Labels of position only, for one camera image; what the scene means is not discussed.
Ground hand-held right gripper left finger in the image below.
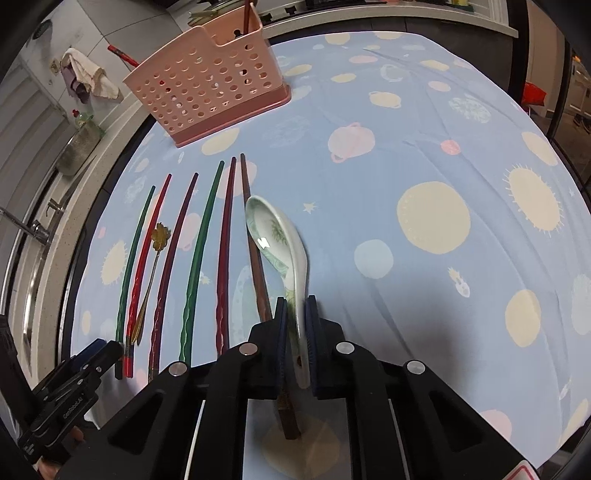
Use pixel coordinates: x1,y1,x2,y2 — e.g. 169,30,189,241
55,298,289,480

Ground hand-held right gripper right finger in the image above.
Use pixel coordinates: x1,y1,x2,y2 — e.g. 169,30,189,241
302,295,527,480

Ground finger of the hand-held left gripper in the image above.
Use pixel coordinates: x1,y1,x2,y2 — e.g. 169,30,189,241
78,340,124,377
59,338,108,370

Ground green chopstick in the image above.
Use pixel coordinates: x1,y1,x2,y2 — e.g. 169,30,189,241
115,185,156,380
178,161,225,364

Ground white ceramic soup spoon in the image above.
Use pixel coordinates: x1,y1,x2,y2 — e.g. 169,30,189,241
245,195,311,388

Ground gold flower spoon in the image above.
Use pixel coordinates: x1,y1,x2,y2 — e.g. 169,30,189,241
128,222,171,346

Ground pink perforated utensil basket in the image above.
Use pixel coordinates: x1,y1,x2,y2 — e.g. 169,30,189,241
122,24,293,148

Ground person's left hand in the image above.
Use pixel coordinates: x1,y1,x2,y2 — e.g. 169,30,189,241
36,425,88,478

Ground brown chopstick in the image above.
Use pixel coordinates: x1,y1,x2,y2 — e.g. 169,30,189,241
239,153,303,440

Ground steel sink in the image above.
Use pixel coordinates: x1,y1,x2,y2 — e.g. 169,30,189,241
0,175,61,370

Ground grey kitchen counter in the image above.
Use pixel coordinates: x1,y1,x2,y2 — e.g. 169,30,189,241
0,0,532,398

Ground chrome faucet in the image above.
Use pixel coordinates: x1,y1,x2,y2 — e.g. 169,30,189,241
0,205,49,245

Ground blue planet print tablecloth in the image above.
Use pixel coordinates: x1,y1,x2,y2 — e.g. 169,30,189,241
60,31,591,480

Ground steel colander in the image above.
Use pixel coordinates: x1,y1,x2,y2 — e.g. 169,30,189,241
55,121,106,177

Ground purple hanging cloth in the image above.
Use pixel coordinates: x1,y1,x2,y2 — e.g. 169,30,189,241
62,65,92,104

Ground white hanging towel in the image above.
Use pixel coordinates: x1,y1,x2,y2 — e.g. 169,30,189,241
61,47,123,100

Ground red long box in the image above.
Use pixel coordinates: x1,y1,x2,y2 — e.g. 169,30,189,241
107,45,139,68

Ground red bag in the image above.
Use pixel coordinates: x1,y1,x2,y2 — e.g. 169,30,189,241
524,83,548,108

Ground pale green kitchen item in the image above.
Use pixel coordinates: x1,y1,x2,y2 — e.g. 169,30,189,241
187,6,227,25

